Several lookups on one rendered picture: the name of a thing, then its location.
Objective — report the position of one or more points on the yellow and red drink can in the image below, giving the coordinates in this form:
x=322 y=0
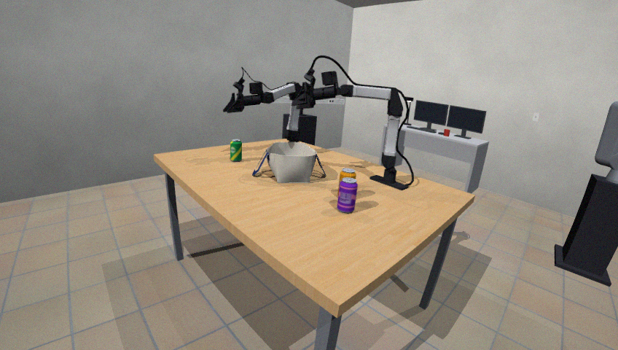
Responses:
x=346 y=172

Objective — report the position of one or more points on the purple drink can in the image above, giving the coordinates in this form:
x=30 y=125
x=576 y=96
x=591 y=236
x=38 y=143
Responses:
x=347 y=195

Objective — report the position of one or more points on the green and yellow drink can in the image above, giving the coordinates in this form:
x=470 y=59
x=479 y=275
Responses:
x=236 y=150

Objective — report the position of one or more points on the white tote bag with blue handles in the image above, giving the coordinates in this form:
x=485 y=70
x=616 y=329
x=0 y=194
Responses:
x=290 y=161

